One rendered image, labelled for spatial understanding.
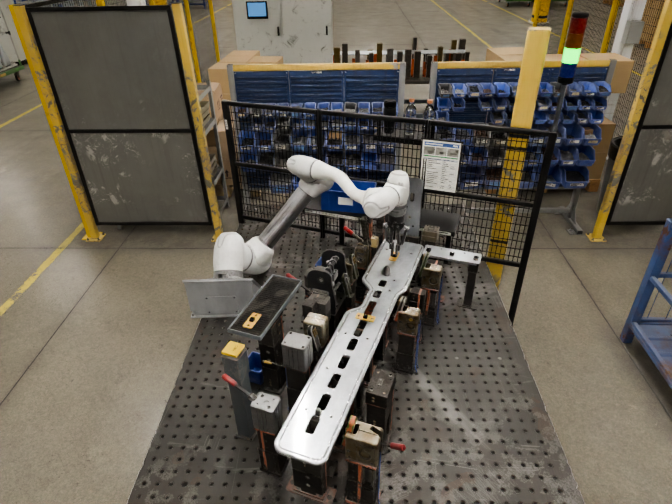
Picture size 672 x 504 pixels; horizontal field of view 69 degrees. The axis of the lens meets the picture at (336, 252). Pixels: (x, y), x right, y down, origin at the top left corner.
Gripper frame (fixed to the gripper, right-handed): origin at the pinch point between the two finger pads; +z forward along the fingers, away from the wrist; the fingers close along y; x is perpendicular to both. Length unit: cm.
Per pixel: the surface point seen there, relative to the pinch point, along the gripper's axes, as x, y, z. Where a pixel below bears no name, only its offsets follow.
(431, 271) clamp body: -9.0, 20.5, 2.8
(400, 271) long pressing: -9.1, 5.6, 6.1
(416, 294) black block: -22.4, 16.6, 7.7
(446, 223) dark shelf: 39.9, 19.1, 2.9
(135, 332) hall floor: -5, -186, 106
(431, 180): 54, 6, -15
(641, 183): 250, 154, 50
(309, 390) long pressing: -92, -7, 6
